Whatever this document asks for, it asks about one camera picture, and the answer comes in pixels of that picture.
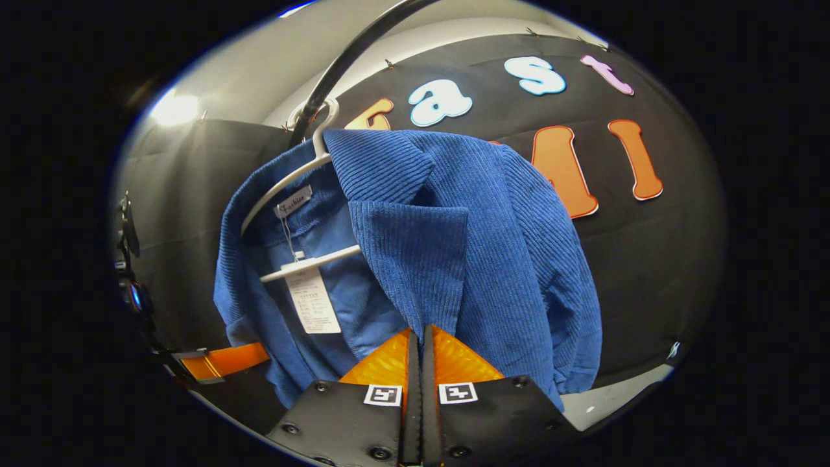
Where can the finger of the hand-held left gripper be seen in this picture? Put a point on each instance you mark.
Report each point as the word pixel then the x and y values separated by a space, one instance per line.
pixel 233 359

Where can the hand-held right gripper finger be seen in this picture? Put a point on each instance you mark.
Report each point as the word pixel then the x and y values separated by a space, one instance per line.
pixel 429 402
pixel 415 402

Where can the white plastic clothes hanger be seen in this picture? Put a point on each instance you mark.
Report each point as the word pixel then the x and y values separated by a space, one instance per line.
pixel 311 263

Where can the black metal clothes rack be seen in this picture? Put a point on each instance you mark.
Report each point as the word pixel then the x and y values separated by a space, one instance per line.
pixel 324 84

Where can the ceiling light panel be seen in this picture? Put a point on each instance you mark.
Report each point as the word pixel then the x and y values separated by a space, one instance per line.
pixel 175 110

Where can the pale plastic clip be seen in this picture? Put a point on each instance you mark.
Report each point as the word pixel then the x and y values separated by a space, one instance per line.
pixel 674 350

